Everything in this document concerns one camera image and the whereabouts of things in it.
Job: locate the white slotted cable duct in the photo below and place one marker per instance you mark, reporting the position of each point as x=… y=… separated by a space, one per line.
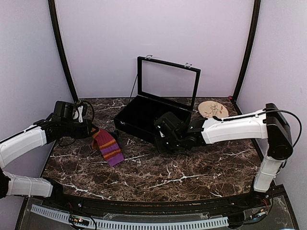
x=129 y=222

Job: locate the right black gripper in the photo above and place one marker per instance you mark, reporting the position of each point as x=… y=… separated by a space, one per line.
x=160 y=148

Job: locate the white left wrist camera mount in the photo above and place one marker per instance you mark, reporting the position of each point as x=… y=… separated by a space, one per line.
x=80 y=113

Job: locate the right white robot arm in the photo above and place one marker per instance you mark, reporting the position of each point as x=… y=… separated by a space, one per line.
x=268 y=123

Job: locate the black display case box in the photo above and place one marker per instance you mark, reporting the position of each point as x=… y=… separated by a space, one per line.
x=162 y=87

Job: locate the black right frame post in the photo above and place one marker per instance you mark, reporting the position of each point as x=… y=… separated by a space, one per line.
x=248 y=49

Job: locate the purple orange striped sock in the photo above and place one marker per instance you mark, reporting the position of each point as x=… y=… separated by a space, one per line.
x=108 y=146

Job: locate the black frame post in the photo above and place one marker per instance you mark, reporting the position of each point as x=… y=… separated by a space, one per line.
x=248 y=49
x=60 y=48

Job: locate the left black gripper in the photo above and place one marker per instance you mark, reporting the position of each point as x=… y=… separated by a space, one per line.
x=87 y=132

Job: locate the black left frame post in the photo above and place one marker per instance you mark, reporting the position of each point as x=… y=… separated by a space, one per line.
x=60 y=48

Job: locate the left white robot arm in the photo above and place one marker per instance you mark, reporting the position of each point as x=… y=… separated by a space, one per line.
x=67 y=120

